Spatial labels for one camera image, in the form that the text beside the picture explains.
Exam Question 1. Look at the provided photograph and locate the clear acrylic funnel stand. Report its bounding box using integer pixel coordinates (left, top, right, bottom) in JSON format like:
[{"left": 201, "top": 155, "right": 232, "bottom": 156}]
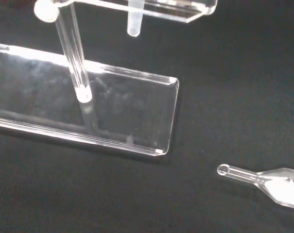
[{"left": 0, "top": 0, "right": 218, "bottom": 157}]

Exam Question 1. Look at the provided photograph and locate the black bench cloth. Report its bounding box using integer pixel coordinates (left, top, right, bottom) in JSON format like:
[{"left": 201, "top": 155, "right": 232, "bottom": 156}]
[{"left": 0, "top": 0, "right": 294, "bottom": 233}]

